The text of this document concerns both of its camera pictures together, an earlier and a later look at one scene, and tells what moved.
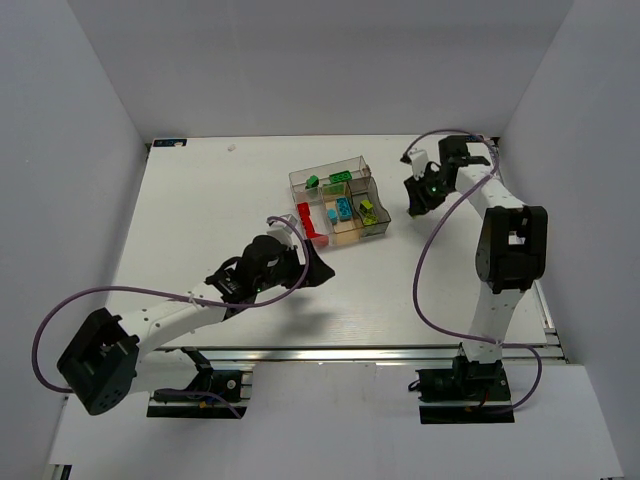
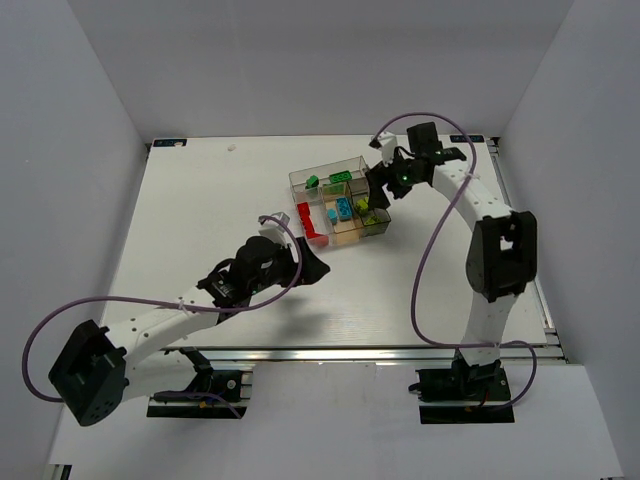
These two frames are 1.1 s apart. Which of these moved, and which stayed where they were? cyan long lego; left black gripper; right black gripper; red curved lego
Moved: right black gripper
Stayed: left black gripper; red curved lego; cyan long lego
